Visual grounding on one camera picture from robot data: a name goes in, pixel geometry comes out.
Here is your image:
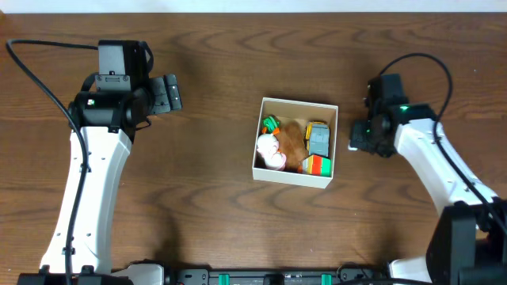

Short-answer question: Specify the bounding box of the yellow grey toy truck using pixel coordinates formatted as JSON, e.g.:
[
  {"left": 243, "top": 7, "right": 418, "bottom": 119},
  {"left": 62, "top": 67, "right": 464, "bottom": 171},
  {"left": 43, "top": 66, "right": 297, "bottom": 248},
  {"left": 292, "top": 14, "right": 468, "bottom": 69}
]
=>
[{"left": 305, "top": 121, "right": 330, "bottom": 158}]

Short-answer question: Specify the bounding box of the colourful puzzle cube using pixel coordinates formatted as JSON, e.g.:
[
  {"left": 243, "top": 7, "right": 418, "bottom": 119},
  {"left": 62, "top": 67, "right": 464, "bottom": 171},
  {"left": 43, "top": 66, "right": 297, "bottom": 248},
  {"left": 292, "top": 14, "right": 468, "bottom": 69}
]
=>
[{"left": 299, "top": 154, "right": 331, "bottom": 177}]

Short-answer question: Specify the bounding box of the white cardboard box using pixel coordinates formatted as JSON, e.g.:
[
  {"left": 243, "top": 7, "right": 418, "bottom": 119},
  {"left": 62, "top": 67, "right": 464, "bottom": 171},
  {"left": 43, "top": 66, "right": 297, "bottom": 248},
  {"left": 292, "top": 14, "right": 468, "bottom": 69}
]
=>
[{"left": 252, "top": 97, "right": 338, "bottom": 188}]

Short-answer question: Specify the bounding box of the brown plush toy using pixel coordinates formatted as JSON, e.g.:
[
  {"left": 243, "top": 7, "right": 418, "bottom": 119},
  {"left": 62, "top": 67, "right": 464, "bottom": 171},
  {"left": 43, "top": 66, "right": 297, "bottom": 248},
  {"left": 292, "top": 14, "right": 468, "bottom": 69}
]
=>
[{"left": 275, "top": 121, "right": 309, "bottom": 173}]

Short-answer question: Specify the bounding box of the green round plastic toy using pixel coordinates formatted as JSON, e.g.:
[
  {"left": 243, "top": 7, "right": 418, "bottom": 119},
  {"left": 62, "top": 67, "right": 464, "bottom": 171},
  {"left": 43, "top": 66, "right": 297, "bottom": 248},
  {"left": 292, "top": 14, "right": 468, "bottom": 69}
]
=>
[{"left": 261, "top": 116, "right": 280, "bottom": 134}]

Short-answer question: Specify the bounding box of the pink white plush toy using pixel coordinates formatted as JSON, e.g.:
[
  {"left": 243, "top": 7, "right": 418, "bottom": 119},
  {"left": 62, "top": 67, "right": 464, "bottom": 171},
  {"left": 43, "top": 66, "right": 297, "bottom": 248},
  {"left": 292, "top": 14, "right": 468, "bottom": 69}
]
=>
[{"left": 257, "top": 134, "right": 287, "bottom": 171}]

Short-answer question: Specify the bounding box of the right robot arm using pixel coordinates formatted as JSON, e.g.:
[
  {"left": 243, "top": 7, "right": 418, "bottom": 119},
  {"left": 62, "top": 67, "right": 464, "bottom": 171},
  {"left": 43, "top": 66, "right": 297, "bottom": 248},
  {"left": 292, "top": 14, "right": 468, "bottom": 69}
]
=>
[{"left": 349, "top": 74, "right": 506, "bottom": 284}]

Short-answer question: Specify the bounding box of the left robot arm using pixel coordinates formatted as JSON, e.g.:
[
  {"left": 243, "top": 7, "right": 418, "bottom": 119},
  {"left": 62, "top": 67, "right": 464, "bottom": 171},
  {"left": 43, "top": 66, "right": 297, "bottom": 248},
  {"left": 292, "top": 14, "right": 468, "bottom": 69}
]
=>
[{"left": 6, "top": 40, "right": 182, "bottom": 284}]

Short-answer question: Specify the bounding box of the right black cable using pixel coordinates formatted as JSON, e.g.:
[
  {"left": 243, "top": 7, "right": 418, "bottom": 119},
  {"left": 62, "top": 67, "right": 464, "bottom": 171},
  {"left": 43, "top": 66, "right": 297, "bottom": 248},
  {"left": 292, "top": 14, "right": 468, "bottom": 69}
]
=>
[{"left": 378, "top": 52, "right": 507, "bottom": 238}]

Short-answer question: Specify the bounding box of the black cable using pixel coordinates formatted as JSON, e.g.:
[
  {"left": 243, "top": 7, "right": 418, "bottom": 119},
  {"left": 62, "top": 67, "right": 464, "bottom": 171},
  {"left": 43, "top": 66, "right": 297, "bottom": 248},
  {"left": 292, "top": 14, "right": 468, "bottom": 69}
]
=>
[
  {"left": 378, "top": 52, "right": 507, "bottom": 238},
  {"left": 5, "top": 38, "right": 100, "bottom": 285}
]

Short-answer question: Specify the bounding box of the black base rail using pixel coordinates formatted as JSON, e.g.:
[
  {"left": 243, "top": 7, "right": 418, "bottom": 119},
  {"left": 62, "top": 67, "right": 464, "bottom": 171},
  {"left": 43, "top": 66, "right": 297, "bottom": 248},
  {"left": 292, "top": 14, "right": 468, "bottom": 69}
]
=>
[{"left": 112, "top": 259, "right": 397, "bottom": 285}]

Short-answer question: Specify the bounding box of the left black cable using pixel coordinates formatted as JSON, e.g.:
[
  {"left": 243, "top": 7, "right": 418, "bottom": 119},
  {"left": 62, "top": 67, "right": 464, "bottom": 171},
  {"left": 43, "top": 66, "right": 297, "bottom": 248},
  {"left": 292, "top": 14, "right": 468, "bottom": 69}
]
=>
[{"left": 5, "top": 38, "right": 100, "bottom": 285}]

